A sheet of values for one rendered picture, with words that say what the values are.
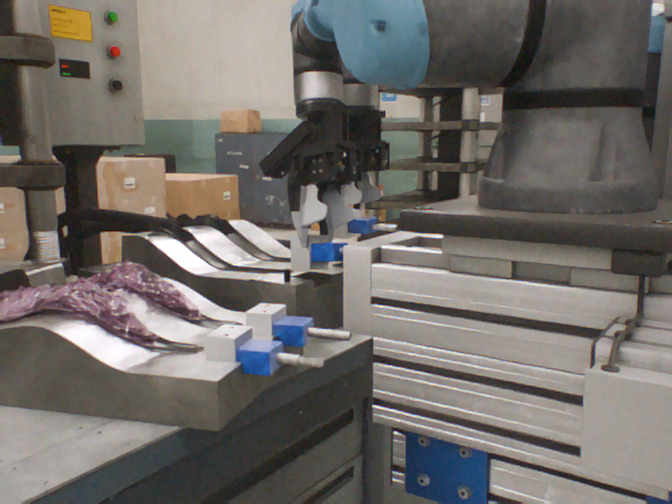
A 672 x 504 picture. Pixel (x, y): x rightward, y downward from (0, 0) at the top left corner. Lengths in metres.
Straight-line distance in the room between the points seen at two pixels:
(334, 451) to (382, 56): 0.74
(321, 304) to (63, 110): 0.94
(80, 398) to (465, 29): 0.55
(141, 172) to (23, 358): 4.30
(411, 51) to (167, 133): 9.32
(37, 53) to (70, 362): 0.89
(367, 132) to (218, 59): 8.04
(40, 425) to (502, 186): 0.53
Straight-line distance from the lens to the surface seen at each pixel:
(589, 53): 0.62
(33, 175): 1.57
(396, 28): 0.55
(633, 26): 0.64
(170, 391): 0.76
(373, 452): 1.24
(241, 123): 8.43
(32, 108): 1.59
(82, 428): 0.79
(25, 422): 0.83
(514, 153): 0.62
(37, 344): 0.84
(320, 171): 1.02
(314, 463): 1.11
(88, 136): 1.82
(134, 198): 5.06
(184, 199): 5.69
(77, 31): 1.83
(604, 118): 0.62
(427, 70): 0.58
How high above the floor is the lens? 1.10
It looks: 10 degrees down
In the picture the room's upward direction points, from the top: straight up
